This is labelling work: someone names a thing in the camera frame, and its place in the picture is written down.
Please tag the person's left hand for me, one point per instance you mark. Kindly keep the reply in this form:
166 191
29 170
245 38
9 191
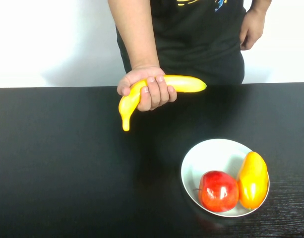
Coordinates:
251 29

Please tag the person's right hand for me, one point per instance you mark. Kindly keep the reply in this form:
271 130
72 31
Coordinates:
154 95

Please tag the yellow plastic banana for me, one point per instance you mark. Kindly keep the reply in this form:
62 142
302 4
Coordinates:
186 84

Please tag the person's right forearm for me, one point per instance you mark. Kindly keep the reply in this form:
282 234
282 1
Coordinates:
134 32

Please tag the person's left forearm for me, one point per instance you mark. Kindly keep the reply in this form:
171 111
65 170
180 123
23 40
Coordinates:
262 5

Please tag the black printed t-shirt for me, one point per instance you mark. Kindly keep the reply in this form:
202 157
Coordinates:
199 44

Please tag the white round bowl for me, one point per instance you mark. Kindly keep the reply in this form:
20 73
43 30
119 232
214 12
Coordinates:
211 156

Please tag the red shiny apple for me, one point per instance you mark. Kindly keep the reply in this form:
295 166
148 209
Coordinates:
217 192

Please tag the yellow orange mango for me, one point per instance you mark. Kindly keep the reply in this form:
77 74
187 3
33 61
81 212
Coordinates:
253 178

